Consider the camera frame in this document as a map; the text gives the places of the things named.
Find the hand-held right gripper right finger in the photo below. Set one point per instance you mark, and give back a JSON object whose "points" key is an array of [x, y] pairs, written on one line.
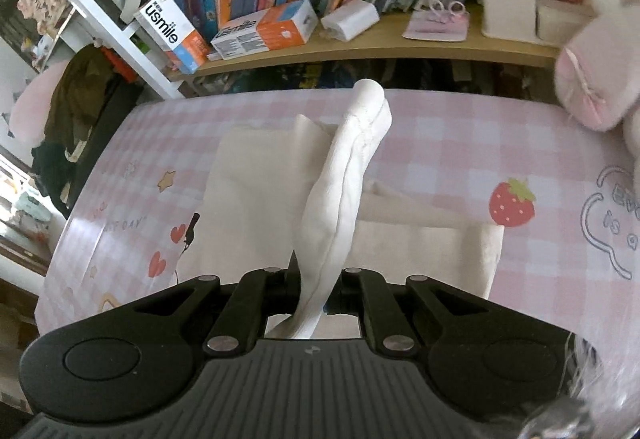
{"points": [[345, 299]]}

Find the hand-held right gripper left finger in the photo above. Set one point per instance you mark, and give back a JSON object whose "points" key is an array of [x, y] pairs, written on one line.
{"points": [[287, 291]]}

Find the cream canvas tote bag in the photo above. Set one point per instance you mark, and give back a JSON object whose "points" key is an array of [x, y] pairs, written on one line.
{"points": [[340, 199]]}

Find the pink checked desk mat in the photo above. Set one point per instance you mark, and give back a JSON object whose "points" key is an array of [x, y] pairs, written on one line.
{"points": [[450, 159]]}

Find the black flat board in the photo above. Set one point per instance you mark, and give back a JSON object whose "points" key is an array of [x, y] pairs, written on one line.
{"points": [[107, 129]]}

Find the flat orange white box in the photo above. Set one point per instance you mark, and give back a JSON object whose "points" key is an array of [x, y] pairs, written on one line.
{"points": [[265, 31]]}

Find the dark green garment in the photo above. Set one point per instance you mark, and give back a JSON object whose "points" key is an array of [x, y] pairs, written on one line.
{"points": [[50, 169]]}

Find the clear plastic film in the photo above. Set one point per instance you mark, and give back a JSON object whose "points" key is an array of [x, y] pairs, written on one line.
{"points": [[600, 399]]}

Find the white charger box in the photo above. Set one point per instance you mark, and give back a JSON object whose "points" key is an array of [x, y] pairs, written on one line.
{"points": [[350, 19]]}

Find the red tassel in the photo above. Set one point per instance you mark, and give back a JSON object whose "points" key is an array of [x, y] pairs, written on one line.
{"points": [[120, 64]]}

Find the tall orange white box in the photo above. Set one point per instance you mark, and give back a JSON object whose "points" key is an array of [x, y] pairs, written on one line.
{"points": [[170, 34]]}

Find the olive brown garment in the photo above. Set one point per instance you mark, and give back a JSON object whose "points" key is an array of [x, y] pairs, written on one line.
{"points": [[75, 94]]}

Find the pink fuzzy cloth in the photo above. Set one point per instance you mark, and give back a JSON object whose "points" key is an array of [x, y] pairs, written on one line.
{"points": [[30, 104]]}

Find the pink white plush rabbit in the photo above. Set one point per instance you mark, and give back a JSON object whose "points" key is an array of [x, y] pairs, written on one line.
{"points": [[595, 79]]}

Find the white low box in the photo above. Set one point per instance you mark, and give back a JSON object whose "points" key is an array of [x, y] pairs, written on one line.
{"points": [[560, 21]]}

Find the white frame wooden bookshelf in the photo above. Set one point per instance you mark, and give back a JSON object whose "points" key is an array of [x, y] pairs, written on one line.
{"points": [[100, 14]]}

